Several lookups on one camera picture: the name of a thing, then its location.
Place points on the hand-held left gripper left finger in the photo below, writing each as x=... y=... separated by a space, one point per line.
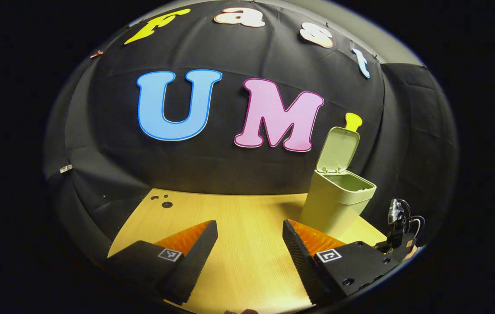
x=188 y=270

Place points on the red cloth clip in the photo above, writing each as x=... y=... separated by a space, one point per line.
x=96 y=54

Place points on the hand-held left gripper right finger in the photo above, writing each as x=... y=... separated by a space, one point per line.
x=304 y=266

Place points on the wooden desktop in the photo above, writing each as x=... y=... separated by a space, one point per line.
x=247 y=226

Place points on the black backdrop cloth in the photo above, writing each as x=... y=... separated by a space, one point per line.
x=230 y=165

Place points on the white cloth clip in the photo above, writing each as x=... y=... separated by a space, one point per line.
x=65 y=168

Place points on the pale green desktop garbage bin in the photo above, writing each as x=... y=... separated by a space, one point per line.
x=332 y=205

